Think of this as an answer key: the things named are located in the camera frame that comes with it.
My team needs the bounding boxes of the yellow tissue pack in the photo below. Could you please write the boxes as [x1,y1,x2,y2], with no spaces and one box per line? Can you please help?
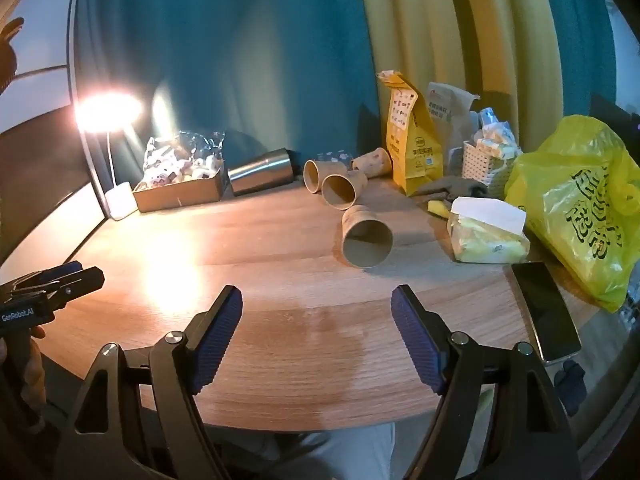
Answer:
[446,197,531,265]

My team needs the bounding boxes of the brown cardboard box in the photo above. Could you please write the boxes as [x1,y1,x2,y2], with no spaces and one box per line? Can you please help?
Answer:
[132,169,227,214]

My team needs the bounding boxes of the dark cloth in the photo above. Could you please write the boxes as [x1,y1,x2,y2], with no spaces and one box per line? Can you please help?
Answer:
[552,358,587,417]

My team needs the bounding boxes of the person's light grey pants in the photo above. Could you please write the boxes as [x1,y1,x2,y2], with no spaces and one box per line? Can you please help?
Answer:
[200,422,397,480]

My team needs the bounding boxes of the teal curtain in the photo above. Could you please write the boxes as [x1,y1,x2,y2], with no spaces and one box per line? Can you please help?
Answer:
[74,0,382,196]

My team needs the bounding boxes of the white desk lamp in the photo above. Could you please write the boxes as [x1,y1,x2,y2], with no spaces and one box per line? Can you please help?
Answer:
[75,92,144,222]

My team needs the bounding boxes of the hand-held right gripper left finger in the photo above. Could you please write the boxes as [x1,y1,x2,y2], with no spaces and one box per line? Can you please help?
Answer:
[55,285,244,480]

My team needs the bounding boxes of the white paper bag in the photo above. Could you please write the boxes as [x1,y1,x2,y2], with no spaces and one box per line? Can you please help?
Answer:
[427,81,481,177]

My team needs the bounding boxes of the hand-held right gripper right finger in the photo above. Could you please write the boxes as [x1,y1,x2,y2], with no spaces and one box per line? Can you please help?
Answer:
[390,285,584,480]

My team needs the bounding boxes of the brown paper cup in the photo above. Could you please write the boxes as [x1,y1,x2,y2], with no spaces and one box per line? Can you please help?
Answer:
[350,147,394,177]
[341,204,395,268]
[321,169,369,210]
[303,158,348,194]

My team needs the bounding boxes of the yellow plastic bag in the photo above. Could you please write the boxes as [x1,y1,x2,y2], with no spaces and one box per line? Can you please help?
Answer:
[503,114,640,314]

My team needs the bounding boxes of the pile of wrapped snack packets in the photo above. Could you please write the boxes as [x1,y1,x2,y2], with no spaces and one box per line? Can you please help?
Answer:
[470,107,522,160]

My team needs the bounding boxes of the white plastic basket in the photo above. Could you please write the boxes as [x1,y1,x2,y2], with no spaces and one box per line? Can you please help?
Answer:
[462,140,517,184]

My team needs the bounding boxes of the stainless steel tumbler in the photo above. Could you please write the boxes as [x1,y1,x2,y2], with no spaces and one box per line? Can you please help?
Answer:
[227,148,295,197]

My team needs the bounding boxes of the yellow curtain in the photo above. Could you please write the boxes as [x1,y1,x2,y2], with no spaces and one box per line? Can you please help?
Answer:
[354,0,568,157]

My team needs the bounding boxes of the yellow paper bag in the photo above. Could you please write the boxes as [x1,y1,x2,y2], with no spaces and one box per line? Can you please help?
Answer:
[376,70,444,197]

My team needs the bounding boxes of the black smartphone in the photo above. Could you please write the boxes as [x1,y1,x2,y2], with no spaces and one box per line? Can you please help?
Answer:
[510,261,583,364]

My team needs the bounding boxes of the grey glove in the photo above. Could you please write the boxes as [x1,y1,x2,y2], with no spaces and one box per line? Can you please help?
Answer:
[412,175,489,202]

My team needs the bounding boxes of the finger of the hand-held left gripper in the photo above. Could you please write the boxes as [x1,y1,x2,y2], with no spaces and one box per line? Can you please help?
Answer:
[10,267,106,307]
[10,261,84,288]

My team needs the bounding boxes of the computer monitor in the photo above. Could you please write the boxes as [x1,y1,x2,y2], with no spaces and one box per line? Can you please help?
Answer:
[0,0,109,263]

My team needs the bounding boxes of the person's left hand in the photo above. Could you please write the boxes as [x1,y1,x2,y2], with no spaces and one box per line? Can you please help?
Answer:
[20,326,48,411]

